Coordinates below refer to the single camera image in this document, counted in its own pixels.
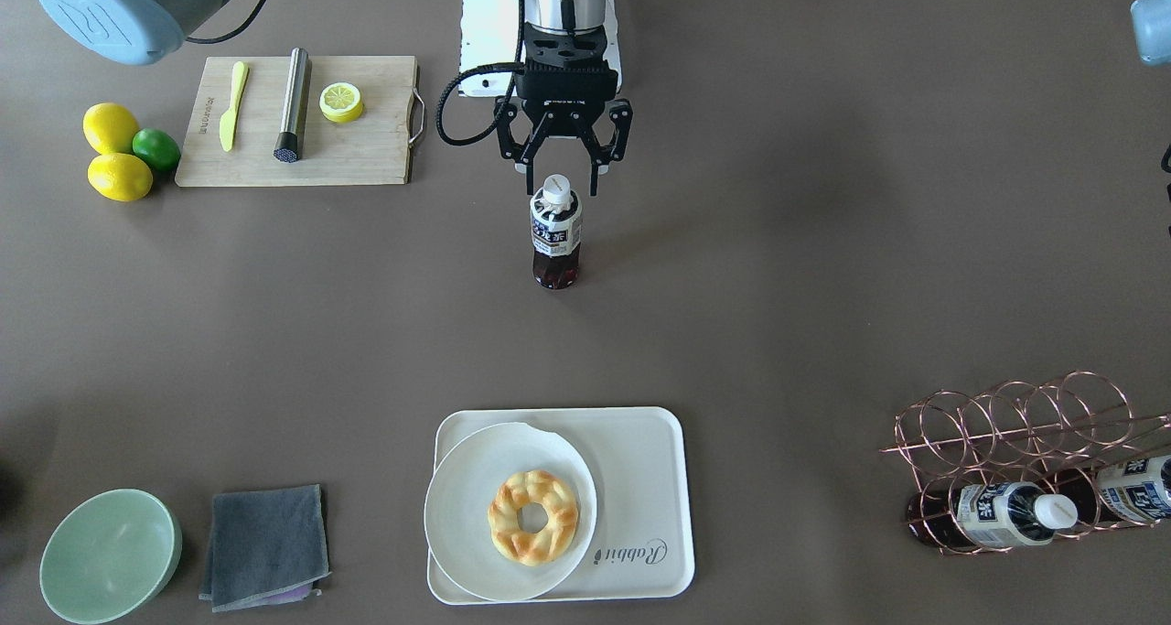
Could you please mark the tea bottle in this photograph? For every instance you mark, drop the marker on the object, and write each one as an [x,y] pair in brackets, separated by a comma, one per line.
[989,516]
[1136,490]
[556,233]

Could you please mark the white round plate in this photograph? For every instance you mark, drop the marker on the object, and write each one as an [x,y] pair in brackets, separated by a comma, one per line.
[455,509]

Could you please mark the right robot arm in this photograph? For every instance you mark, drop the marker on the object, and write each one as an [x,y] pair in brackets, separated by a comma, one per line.
[141,32]

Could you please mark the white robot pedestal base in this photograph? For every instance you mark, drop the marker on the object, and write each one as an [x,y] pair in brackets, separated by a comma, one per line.
[489,30]

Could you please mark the copper wire bottle rack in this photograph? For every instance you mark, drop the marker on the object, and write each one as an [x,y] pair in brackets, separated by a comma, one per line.
[1056,434]

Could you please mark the steel muddler with black tip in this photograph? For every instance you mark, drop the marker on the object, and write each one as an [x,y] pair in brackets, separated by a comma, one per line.
[288,146]

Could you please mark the yellow lemon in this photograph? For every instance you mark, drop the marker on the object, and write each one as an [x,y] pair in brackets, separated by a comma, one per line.
[110,128]
[119,176]

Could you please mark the braided ring donut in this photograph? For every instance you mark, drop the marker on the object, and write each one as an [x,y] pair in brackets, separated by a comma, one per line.
[533,518]

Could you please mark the green ceramic bowl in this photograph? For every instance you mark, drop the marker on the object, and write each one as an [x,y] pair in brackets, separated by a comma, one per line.
[109,556]

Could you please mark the half lemon slice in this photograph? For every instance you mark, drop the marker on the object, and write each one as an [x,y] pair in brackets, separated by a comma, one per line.
[341,102]

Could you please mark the yellow lemon upper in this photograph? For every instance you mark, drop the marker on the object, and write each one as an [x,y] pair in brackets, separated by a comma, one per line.
[110,128]

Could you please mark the wooden cutting board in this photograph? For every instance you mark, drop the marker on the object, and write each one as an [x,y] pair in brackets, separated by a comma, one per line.
[375,149]

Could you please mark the yellow plastic knife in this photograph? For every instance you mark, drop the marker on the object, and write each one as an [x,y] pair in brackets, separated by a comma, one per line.
[228,121]

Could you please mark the green lime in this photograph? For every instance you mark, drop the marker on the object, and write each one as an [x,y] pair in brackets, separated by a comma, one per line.
[157,148]

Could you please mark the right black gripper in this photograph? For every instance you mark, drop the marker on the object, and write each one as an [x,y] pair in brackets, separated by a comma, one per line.
[509,139]

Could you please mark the cream serving tray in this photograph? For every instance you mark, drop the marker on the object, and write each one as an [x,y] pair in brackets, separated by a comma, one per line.
[642,543]

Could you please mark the grey folded cloth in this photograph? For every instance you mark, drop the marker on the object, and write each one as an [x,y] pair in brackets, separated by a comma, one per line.
[266,547]

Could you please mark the yellow lemon lower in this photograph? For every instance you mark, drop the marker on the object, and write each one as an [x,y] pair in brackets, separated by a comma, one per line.
[119,176]

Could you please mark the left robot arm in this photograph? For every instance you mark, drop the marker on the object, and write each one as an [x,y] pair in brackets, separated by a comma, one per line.
[1151,30]

